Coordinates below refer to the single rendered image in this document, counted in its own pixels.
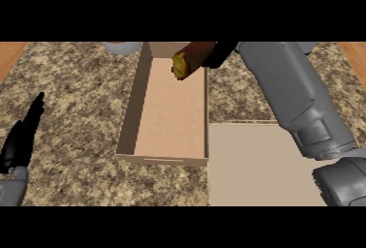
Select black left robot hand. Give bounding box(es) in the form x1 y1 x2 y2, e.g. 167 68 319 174
0 91 46 175

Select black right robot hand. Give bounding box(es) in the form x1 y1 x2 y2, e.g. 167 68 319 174
201 42 241 70

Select brown sweet potato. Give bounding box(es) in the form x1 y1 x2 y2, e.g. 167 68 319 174
170 42 218 81

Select cardboard box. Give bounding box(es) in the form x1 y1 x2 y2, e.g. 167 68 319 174
114 42 210 168

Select beige tray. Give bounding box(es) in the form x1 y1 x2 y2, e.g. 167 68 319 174
207 120 335 207

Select grey round object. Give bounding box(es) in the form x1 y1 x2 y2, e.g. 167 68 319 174
99 42 143 55

